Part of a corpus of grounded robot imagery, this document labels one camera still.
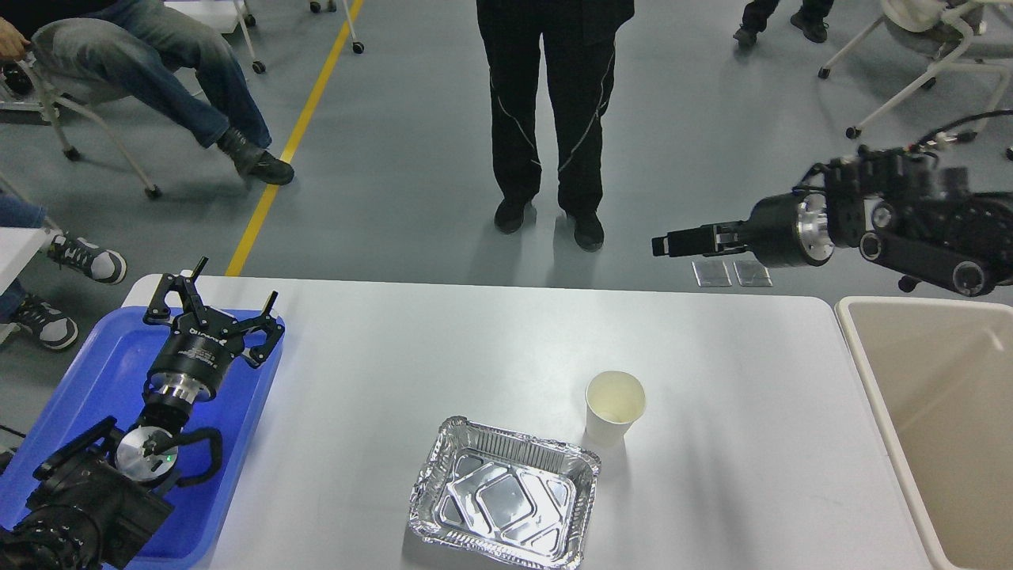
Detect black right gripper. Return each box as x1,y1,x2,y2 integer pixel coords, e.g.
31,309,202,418
652,192,835,269

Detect seated person in jeans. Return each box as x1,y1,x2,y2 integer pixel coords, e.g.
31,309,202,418
1,1,294,185

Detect blue plastic tray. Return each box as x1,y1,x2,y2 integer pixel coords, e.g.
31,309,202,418
1,306,283,569

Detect aluminium foil food tray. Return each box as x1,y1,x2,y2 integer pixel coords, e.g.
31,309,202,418
408,416,601,569

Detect grey office chair left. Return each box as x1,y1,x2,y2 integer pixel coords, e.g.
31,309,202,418
0,47,163,201

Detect right metal floor plate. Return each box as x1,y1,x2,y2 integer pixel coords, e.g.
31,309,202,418
732,260,773,287

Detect metal floor plate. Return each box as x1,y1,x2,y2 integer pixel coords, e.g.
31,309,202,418
732,260,773,287
692,260,731,288

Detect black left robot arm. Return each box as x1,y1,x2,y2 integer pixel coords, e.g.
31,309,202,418
2,264,285,569

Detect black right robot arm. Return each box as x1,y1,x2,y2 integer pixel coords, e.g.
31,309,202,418
651,120,1012,297

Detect white side table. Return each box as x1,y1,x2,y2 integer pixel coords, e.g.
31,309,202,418
0,227,55,294

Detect left metal floor plate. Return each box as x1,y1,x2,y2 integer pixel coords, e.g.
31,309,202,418
692,260,731,288

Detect standing person in black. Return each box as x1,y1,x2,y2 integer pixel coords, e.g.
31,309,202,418
476,0,636,253

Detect person with grey sneakers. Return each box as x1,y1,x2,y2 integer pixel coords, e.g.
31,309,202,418
0,194,128,352

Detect background person dark shoes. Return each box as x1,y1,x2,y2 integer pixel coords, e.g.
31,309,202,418
732,1,835,48

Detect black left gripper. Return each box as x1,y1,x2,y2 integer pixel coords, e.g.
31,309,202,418
142,256,285,403

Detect white paper cup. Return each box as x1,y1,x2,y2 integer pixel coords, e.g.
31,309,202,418
585,370,647,445

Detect white office chair right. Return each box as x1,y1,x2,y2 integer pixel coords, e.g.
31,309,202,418
819,1,1012,140

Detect beige plastic bin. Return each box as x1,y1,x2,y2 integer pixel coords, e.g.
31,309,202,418
836,297,1012,569

